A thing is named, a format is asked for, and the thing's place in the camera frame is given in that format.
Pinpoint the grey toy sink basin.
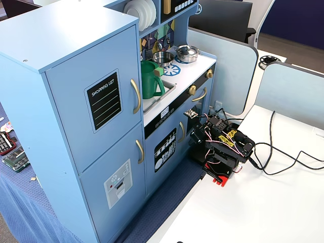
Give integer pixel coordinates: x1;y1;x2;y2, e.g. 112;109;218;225
142;77;177;114

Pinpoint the small wrist camera board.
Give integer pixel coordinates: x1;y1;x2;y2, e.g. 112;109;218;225
183;109;200;119

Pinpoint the fridge door with ice dispenser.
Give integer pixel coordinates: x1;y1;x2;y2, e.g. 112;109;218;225
78;123;146;242

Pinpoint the blue woven cloth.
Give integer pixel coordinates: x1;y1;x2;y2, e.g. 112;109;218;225
0;101;211;243

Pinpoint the oven door with window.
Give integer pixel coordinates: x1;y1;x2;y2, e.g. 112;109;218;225
186;78;215;142

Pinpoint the black computer monitor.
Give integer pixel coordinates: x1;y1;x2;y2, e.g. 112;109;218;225
188;0;257;44

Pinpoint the open steel toy pot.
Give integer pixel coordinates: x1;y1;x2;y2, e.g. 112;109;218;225
152;51;175;68

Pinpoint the white curved partition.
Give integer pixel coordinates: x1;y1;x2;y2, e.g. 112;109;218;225
252;0;277;44

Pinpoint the light blue desk divider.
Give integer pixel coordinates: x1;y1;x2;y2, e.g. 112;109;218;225
249;61;324;133
186;26;259;117

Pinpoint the black cable spool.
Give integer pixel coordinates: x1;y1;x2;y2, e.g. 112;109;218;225
258;55;282;70

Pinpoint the blue wooden toy kitchen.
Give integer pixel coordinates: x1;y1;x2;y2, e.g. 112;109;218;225
0;0;218;243

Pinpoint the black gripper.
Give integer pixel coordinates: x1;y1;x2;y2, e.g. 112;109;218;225
189;115;230;164

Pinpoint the green plastic pitcher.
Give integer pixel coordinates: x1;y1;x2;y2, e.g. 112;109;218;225
140;60;167;100

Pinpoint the long gold fridge handle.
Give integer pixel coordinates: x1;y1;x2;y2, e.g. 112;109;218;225
130;78;141;115

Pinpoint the gold oven door handle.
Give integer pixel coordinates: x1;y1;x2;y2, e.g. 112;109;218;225
191;87;208;102

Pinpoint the dark brown desk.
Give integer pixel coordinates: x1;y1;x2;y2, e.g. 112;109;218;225
0;0;43;20

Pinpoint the black power cable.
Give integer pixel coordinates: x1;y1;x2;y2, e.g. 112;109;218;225
253;110;276;171
249;143;324;176

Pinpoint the green circuit board box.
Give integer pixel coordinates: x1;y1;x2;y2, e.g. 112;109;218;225
2;149;31;173

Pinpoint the steel toy pot with lid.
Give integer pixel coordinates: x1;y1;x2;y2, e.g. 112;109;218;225
175;45;201;63

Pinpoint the fridge door with shopping list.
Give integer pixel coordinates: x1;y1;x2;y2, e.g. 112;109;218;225
45;24;142;175

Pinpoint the short gold fridge handle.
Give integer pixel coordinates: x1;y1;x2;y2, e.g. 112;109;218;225
135;139;145;165

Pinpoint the red table clamp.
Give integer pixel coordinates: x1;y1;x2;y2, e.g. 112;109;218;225
201;161;232;188

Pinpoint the red black bit set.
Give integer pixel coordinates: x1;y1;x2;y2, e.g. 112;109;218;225
0;131;17;156

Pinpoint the thin black cable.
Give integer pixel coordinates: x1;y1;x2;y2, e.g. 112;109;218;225
209;108;245;123

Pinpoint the black toy microwave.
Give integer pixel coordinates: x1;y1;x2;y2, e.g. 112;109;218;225
161;0;198;23

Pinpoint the white toy plate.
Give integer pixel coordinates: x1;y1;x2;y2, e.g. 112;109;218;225
141;0;157;32
134;0;151;27
123;0;142;20

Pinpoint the colourful sticker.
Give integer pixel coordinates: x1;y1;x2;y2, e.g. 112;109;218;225
0;121;14;133

